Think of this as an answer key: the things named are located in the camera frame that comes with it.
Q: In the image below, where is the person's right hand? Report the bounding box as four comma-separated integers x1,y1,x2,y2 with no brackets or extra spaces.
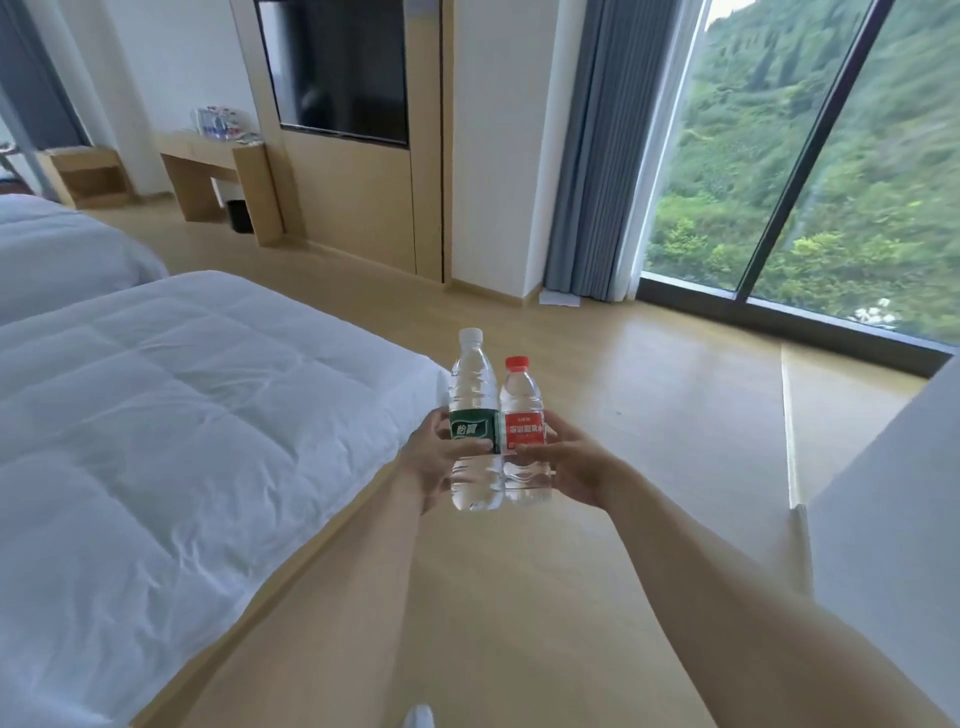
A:
513,410,624,511

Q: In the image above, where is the person's left hand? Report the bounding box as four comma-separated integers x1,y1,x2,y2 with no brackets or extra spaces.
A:
397,408,493,515

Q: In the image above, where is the green label water bottle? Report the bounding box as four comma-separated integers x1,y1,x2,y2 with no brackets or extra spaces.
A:
447,327,504,514

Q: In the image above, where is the person's right forearm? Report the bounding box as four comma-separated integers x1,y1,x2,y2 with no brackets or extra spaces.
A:
599,464,954,728

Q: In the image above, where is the person's left forearm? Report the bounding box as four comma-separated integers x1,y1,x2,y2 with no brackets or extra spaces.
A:
183,468,429,728

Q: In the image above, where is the white bed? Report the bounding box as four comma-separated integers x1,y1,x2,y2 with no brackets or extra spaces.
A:
0,194,170,324
0,269,451,728

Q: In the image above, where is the blue-grey curtain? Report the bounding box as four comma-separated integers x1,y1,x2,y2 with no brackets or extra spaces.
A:
0,0,91,151
543,0,680,301

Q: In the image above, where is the wooden table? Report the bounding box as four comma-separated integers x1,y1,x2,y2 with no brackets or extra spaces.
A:
157,131,285,247

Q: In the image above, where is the white sheer curtain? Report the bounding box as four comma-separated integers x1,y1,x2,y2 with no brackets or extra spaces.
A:
611,0,714,301

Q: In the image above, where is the large glass window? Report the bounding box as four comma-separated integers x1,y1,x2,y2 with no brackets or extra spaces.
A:
641,0,960,376

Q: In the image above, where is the black television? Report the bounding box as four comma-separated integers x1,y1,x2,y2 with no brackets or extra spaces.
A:
254,0,410,148

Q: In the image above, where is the low wooden cabinet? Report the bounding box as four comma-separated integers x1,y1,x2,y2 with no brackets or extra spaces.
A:
37,146,133,210

